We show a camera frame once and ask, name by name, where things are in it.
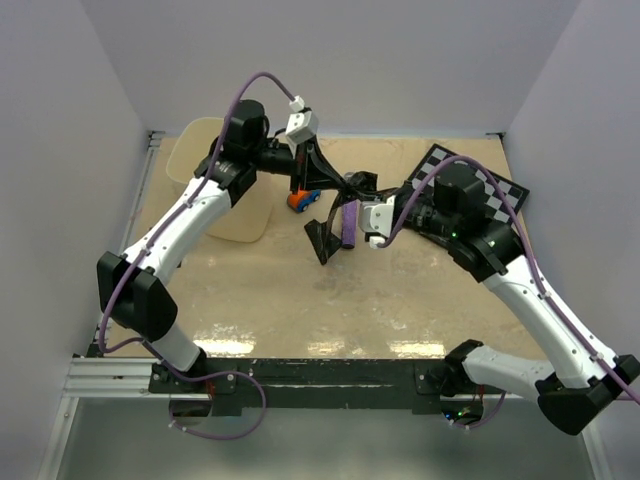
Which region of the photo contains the beige plastic trash bin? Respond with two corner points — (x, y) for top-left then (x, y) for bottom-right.
(165, 116), (274, 244)

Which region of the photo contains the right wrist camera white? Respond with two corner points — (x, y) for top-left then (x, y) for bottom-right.
(357, 195), (395, 249)

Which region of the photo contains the purple cable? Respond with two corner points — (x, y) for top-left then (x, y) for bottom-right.
(379, 154), (640, 430)
(96, 71), (268, 440)

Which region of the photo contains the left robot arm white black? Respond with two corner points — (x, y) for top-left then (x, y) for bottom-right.
(97, 96), (346, 392)

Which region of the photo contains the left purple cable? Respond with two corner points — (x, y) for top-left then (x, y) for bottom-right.
(96, 71), (268, 440)

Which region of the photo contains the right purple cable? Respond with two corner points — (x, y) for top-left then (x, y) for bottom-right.
(379, 154), (640, 430)

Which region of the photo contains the purple glitter microphone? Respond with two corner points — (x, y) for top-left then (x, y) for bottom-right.
(341, 201), (358, 250)

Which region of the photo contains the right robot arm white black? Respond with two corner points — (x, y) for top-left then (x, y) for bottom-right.
(389, 156), (639, 435)

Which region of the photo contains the colourful toy car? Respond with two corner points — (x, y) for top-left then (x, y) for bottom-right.
(286, 190), (321, 213)

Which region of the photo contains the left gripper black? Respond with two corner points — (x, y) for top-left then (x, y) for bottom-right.
(249, 134), (346, 195)

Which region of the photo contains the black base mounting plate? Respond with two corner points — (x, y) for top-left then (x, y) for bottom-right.
(149, 358), (480, 416)

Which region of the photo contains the black trash bag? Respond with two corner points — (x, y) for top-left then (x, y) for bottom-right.
(304, 171), (402, 265)

